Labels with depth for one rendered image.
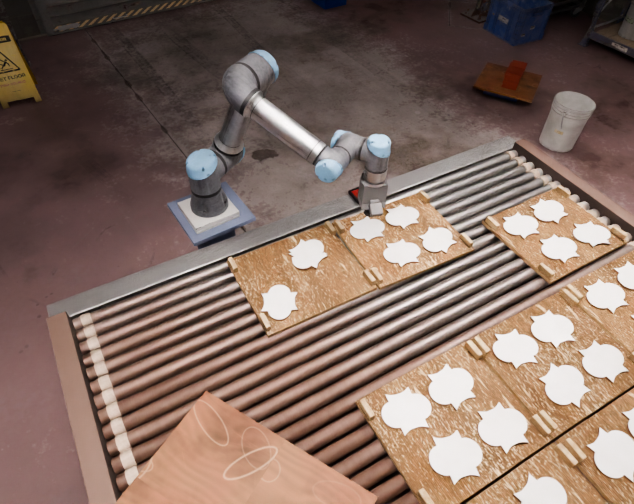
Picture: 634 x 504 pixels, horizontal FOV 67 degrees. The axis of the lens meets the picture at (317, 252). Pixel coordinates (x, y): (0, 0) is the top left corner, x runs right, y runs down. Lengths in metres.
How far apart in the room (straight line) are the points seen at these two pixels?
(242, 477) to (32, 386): 1.75
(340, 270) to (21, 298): 2.04
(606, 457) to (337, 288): 0.88
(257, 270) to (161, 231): 1.63
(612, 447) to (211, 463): 1.05
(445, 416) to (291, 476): 0.47
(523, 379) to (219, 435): 0.88
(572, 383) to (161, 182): 2.87
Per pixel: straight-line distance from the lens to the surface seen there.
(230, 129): 1.83
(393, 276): 1.69
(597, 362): 1.71
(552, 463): 1.50
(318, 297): 1.61
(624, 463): 1.58
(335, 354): 1.51
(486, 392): 1.52
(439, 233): 1.86
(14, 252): 3.47
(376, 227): 1.83
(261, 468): 1.25
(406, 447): 1.40
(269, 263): 1.70
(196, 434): 1.30
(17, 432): 2.73
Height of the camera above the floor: 2.22
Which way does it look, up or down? 48 degrees down
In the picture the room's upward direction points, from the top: 2 degrees clockwise
